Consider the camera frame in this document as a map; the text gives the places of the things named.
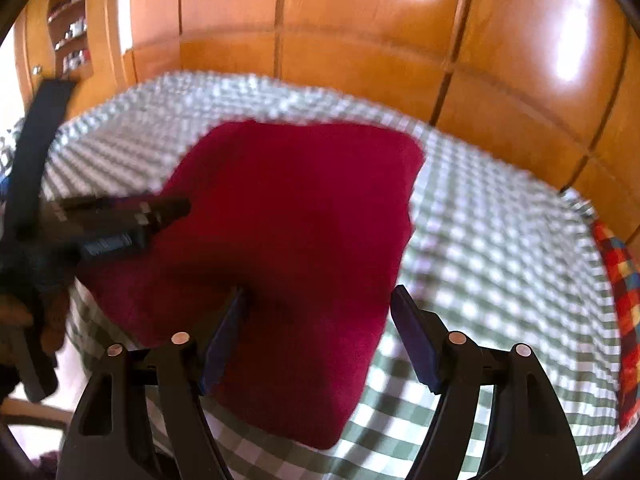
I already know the row of small shelf bottles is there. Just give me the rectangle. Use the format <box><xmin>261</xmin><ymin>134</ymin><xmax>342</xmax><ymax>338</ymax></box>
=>
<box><xmin>52</xmin><ymin>0</ymin><xmax>92</xmax><ymax>72</ymax></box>

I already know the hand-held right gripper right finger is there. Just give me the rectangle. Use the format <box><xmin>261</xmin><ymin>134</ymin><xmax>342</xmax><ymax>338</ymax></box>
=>
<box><xmin>391</xmin><ymin>285</ymin><xmax>584</xmax><ymax>480</ymax></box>

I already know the green white checked bed sheet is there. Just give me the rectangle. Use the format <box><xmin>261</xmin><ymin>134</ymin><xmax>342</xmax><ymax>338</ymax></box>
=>
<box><xmin>40</xmin><ymin>72</ymin><xmax>626</xmax><ymax>480</ymax></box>

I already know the wooden wall shelf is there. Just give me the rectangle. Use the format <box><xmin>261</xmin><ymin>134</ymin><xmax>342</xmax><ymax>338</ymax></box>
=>
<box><xmin>46</xmin><ymin>0</ymin><xmax>97</xmax><ymax>82</ymax></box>

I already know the wooden wardrobe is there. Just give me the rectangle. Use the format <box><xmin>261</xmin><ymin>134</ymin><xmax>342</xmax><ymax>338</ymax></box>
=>
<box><xmin>15</xmin><ymin>0</ymin><xmax>640</xmax><ymax>241</ymax></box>

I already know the wooden chair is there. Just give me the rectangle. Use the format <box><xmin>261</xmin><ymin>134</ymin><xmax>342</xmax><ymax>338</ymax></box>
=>
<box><xmin>0</xmin><ymin>397</ymin><xmax>70</xmax><ymax>435</ymax></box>

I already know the person's left hand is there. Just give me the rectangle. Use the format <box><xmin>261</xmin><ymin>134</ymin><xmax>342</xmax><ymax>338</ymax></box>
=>
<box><xmin>0</xmin><ymin>287</ymin><xmax>71</xmax><ymax>361</ymax></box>

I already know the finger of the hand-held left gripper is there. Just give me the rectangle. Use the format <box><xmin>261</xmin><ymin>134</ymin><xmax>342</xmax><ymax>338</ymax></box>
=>
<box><xmin>79</xmin><ymin>227</ymin><xmax>152</xmax><ymax>262</ymax></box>
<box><xmin>55</xmin><ymin>195</ymin><xmax>192</xmax><ymax>233</ymax></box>

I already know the red cloth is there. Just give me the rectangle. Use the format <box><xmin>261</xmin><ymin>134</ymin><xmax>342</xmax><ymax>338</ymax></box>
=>
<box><xmin>77</xmin><ymin>120</ymin><xmax>426</xmax><ymax>451</ymax></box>

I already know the colourful plaid pillow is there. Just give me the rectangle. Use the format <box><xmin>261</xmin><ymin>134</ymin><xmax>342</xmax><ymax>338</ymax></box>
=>
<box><xmin>592</xmin><ymin>220</ymin><xmax>640</xmax><ymax>431</ymax></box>

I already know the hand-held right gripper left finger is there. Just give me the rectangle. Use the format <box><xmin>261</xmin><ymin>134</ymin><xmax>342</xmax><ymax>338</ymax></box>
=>
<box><xmin>56</xmin><ymin>287</ymin><xmax>251</xmax><ymax>480</ymax></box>

